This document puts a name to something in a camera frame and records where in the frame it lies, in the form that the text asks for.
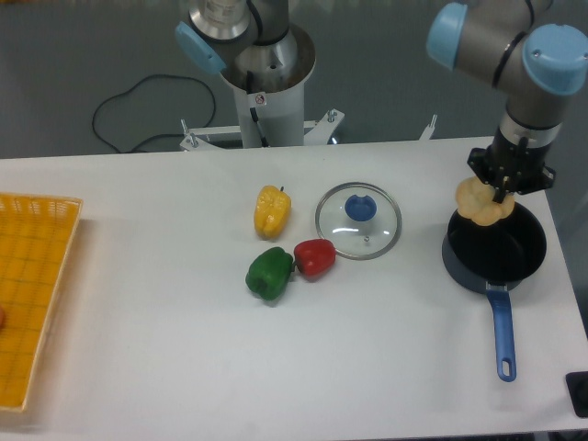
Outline black pot blue handle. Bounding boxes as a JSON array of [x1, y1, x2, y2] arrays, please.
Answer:
[[442, 202, 547, 382]]

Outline round beige bread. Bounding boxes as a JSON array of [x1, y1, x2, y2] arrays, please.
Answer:
[[455, 176, 515, 227]]

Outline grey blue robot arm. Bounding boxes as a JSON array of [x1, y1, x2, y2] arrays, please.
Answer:
[[175, 1, 587, 203]]

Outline black device at table edge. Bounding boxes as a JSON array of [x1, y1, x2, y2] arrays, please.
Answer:
[[565, 371, 588, 418]]

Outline black floor cable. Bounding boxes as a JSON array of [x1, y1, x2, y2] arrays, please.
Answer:
[[92, 74, 217, 154]]

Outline green bell pepper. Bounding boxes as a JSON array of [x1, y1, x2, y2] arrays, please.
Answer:
[[245, 247, 294, 301]]

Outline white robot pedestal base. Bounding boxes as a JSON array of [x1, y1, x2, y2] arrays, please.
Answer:
[[178, 25, 440, 152]]

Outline red bell pepper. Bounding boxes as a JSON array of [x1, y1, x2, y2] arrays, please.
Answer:
[[294, 239, 336, 278]]

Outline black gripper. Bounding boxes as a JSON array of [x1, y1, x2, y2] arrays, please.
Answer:
[[467, 135, 555, 203]]

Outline glass lid blue knob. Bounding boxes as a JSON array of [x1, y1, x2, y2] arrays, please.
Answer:
[[314, 182, 402, 260]]

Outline yellow woven basket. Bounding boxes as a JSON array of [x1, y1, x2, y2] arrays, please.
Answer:
[[1, 193, 83, 413]]

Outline yellow bell pepper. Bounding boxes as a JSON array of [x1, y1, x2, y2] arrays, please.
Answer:
[[254, 186, 292, 240]]

